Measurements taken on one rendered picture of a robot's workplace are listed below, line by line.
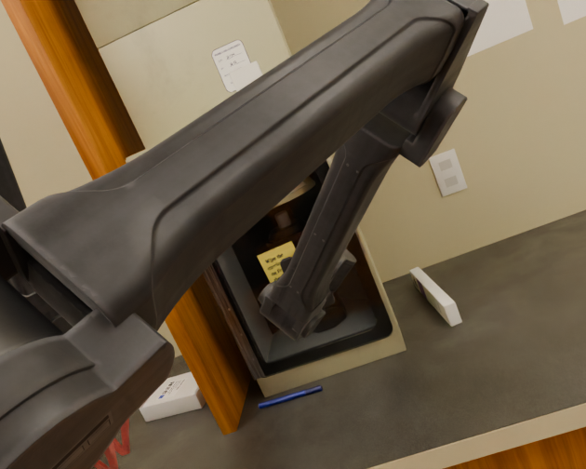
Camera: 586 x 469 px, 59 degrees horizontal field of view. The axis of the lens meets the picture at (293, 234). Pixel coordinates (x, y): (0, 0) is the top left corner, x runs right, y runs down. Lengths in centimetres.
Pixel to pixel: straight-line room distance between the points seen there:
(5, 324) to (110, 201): 6
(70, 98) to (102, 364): 82
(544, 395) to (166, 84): 82
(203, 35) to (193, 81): 8
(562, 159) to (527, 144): 10
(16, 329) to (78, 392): 3
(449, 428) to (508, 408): 9
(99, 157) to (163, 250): 77
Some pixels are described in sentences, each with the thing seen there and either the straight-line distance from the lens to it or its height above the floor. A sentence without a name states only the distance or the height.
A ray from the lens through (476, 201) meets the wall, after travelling 148.
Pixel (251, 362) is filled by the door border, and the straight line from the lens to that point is 111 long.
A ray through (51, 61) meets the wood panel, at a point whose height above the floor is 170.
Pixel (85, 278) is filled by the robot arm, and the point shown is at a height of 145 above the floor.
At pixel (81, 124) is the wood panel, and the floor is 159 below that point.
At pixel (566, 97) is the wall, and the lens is 152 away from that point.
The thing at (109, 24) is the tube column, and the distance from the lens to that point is 105.
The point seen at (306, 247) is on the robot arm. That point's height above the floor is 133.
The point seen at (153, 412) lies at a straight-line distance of 132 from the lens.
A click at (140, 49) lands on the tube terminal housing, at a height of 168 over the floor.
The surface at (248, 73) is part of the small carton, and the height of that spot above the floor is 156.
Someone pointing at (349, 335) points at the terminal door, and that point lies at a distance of 106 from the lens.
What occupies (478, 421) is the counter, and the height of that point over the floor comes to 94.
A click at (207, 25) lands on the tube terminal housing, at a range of 100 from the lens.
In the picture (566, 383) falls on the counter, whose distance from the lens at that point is 91.
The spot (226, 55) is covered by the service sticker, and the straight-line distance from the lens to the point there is 99.
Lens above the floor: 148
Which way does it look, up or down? 13 degrees down
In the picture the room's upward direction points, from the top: 23 degrees counter-clockwise
